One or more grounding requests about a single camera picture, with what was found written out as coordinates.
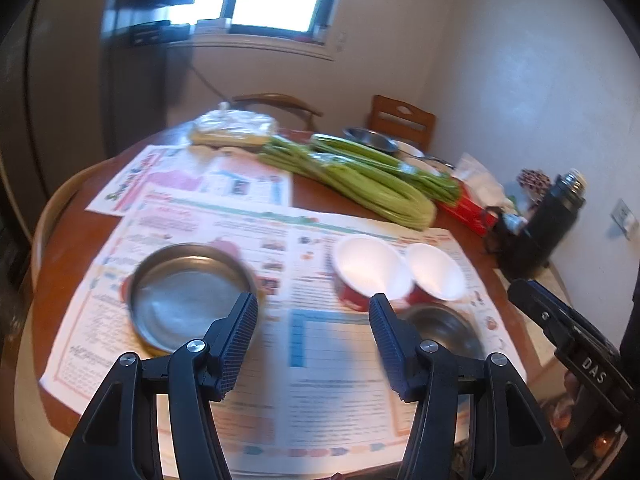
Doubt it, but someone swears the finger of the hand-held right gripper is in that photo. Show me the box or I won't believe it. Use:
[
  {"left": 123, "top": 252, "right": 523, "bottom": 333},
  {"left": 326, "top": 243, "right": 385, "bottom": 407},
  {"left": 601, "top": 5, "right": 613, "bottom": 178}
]
[
  {"left": 530, "top": 281, "right": 621, "bottom": 356},
  {"left": 507, "top": 280, "right": 581, "bottom": 361}
]

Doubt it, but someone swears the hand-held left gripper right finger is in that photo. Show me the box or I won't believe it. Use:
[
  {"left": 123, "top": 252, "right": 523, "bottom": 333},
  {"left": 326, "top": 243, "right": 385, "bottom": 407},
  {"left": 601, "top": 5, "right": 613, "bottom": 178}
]
[{"left": 368, "top": 293, "right": 576, "bottom": 480}]

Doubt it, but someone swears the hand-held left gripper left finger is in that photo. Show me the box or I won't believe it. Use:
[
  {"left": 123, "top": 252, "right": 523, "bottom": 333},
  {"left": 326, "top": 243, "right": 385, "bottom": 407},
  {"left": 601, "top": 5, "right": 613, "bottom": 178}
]
[{"left": 52, "top": 291, "right": 260, "bottom": 480}]

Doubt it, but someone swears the large steel bowl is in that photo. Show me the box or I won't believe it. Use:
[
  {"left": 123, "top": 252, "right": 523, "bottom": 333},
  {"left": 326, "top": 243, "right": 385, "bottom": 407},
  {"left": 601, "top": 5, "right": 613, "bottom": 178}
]
[{"left": 400, "top": 302, "right": 485, "bottom": 361}]

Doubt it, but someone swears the shallow round steel dish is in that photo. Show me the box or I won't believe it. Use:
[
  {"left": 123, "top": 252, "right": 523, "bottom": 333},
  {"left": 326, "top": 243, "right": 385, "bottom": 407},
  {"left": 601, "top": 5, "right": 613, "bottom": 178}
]
[{"left": 127, "top": 242, "right": 258, "bottom": 353}]

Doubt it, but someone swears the red paper bowl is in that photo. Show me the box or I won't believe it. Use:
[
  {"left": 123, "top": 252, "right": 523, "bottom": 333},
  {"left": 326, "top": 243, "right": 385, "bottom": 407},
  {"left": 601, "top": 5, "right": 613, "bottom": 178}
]
[
  {"left": 404, "top": 243, "right": 468, "bottom": 306},
  {"left": 331, "top": 236, "right": 416, "bottom": 313}
]

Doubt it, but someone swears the person's right hand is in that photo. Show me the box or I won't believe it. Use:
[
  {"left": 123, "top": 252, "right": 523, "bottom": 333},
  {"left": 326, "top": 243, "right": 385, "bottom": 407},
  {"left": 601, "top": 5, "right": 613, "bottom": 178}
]
[{"left": 563, "top": 369, "right": 583, "bottom": 413}]

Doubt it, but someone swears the large printed newspaper sheet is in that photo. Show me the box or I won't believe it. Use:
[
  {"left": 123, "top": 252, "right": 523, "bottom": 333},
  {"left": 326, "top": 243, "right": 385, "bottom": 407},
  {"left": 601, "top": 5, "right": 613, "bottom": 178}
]
[{"left": 39, "top": 187, "right": 528, "bottom": 478}]

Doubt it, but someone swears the black thermos bottle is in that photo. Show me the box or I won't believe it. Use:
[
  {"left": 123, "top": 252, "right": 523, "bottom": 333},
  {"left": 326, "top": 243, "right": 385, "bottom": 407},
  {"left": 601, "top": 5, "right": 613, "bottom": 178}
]
[{"left": 500, "top": 170, "right": 587, "bottom": 281}]

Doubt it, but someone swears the red tissue box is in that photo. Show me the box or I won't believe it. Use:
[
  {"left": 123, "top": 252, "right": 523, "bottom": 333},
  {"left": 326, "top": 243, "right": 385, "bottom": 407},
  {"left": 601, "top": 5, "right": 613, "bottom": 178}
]
[{"left": 435, "top": 185, "right": 501, "bottom": 236}]

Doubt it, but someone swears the patterned pouch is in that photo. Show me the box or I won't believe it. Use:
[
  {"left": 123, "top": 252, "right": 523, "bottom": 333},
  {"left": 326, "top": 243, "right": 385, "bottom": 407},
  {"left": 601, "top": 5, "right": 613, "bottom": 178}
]
[{"left": 517, "top": 168, "right": 553, "bottom": 206}]

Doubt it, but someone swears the thick celery bunch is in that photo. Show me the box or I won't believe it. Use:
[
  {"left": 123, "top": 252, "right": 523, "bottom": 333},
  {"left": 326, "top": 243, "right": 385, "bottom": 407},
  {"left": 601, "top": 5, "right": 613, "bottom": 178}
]
[{"left": 257, "top": 142, "right": 436, "bottom": 231}]

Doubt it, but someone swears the small printed newspaper sheet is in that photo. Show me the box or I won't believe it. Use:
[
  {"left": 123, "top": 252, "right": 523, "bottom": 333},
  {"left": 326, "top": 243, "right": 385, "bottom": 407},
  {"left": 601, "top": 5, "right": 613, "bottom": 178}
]
[{"left": 85, "top": 145, "right": 295, "bottom": 216}]

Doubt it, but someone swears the thin celery bunch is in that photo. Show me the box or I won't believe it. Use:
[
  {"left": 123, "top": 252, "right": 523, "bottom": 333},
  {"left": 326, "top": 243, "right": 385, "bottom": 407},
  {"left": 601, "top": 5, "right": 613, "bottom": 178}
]
[{"left": 310, "top": 133, "right": 463, "bottom": 206}]

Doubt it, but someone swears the small steel bowl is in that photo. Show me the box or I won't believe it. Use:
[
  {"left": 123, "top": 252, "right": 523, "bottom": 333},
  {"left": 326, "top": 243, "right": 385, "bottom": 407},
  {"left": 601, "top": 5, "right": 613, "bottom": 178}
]
[{"left": 342, "top": 126, "right": 401, "bottom": 156}]

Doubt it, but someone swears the plastic bag of yellow food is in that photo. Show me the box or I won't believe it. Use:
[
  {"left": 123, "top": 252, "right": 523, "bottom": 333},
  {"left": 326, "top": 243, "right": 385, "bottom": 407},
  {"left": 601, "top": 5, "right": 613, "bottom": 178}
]
[{"left": 190, "top": 102, "right": 278, "bottom": 148}]

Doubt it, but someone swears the brown wooden chair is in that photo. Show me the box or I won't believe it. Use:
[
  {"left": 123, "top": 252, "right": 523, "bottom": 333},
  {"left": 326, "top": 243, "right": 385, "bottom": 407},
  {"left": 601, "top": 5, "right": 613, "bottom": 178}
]
[{"left": 367, "top": 95, "right": 437, "bottom": 153}]

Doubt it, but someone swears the beige curved chair back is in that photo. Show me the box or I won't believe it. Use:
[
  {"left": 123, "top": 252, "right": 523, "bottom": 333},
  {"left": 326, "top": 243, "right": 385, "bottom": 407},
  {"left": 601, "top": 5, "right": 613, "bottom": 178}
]
[{"left": 31, "top": 160, "right": 103, "bottom": 281}]

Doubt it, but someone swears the curved-back wooden chair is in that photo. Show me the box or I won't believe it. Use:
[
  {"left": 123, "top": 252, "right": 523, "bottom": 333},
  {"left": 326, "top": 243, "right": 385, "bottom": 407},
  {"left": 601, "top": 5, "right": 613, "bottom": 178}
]
[{"left": 231, "top": 93, "right": 324, "bottom": 132}]

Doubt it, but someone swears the dark refrigerator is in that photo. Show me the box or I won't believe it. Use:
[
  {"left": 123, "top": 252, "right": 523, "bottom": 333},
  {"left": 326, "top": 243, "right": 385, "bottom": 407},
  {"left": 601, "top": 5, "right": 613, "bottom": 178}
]
[{"left": 0, "top": 0, "right": 166, "bottom": 211}]

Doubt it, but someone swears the wall socket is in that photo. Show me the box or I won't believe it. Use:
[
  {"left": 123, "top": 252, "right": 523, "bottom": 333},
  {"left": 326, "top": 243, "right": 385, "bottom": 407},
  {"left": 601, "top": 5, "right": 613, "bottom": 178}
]
[{"left": 611, "top": 199, "right": 633, "bottom": 233}]

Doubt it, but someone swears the black wire storage rack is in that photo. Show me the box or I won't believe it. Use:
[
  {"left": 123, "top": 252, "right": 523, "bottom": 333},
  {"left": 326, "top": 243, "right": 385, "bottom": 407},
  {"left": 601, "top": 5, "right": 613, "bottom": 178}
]
[{"left": 107, "top": 0, "right": 201, "bottom": 46}]

